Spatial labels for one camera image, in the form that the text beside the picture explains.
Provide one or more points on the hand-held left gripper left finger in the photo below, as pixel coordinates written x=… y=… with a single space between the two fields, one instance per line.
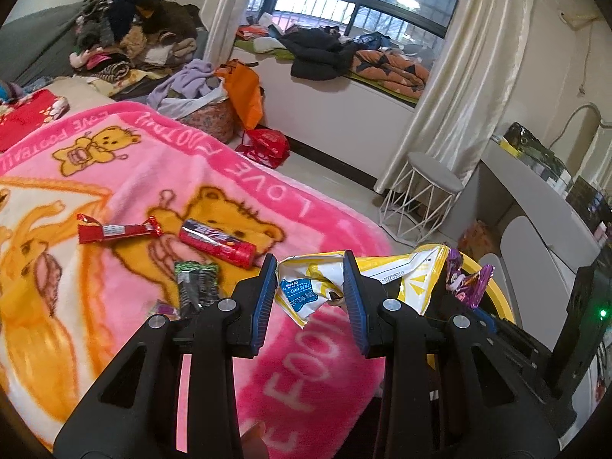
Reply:
x=265 y=296

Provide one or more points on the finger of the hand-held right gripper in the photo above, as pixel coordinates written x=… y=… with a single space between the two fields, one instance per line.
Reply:
x=492 y=324

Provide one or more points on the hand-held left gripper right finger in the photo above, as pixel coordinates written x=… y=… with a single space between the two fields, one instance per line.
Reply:
x=356 y=306

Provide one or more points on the yellow bin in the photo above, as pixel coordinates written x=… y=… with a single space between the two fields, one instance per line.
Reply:
x=497 y=291

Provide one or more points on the purple snack packet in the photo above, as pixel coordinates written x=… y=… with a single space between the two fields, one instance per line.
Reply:
x=471 y=287

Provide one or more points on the yellow white snack wrapper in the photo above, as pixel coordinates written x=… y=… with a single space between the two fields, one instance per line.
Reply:
x=311 y=291

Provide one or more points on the person's left hand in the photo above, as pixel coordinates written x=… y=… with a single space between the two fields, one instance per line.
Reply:
x=253 y=442

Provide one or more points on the black snack wrapper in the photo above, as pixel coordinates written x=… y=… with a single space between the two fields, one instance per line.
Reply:
x=196 y=287

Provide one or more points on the red cylindrical snack tube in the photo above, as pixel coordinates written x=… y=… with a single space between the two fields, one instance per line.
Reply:
x=215 y=241

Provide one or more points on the orange patterned bag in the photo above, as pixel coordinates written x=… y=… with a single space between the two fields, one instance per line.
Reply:
x=478 y=244

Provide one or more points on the small purple candy wrapper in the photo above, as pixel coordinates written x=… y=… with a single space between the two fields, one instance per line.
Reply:
x=162 y=307

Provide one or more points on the dark box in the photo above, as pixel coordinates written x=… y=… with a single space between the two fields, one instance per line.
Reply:
x=588 y=205

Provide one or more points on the white desk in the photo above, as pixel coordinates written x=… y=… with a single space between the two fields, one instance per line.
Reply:
x=535 y=191

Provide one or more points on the red shopping bag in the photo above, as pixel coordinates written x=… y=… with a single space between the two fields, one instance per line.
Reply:
x=265 y=146

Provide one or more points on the red candy bar wrapper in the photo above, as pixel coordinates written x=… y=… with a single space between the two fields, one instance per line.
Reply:
x=119 y=232

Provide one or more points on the pink printed blanket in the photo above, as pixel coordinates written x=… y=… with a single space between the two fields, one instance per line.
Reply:
x=95 y=296

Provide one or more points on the pink floral fabric basket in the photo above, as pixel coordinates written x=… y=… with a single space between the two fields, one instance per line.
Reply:
x=210 y=119

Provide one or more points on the black glossy bag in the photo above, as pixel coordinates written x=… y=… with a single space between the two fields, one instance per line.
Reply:
x=526 y=141

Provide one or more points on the green window seat mat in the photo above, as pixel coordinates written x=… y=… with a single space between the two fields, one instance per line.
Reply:
x=373 y=84

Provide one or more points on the lilac cloth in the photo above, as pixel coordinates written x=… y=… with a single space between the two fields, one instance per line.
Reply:
x=191 y=79

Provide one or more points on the orange patterned quilt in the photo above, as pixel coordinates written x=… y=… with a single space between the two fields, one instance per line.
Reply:
x=392 y=71

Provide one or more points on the cream curtain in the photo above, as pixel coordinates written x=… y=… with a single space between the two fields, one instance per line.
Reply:
x=224 y=9
x=464 y=81

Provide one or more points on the dark jacket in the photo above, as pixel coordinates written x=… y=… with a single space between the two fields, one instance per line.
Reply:
x=315 y=55

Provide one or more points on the white cloth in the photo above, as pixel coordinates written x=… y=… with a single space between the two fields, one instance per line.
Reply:
x=267 y=44

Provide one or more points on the red printed cloth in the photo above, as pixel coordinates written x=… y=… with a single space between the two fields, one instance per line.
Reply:
x=28 y=119

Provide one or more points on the pile of dark clothes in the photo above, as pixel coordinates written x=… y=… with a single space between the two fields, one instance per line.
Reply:
x=138 y=24

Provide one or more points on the blue patterned cloth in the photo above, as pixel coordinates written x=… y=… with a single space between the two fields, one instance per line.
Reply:
x=9 y=92

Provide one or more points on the grey bed sheet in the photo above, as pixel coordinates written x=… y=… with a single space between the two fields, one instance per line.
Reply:
x=28 y=43

